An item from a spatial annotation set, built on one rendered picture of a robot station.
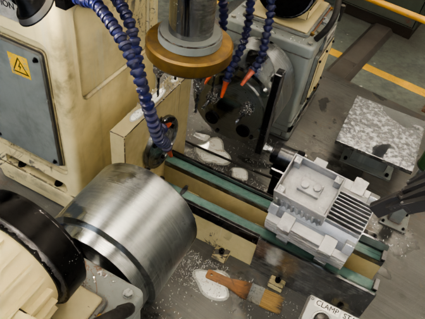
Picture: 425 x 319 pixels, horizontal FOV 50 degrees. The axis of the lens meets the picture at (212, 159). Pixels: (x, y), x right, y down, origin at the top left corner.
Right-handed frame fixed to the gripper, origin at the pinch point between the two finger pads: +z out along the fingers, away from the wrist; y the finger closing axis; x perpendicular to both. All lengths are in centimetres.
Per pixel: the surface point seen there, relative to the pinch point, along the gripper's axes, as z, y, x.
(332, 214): 13.7, -1.9, -1.7
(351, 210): 11.0, -4.1, 0.4
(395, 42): 108, -307, 43
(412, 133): 21, -64, 17
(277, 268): 36.2, 1.6, 4.0
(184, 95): 36, -17, -42
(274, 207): 22.2, 1.2, -10.5
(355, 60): 116, -252, 24
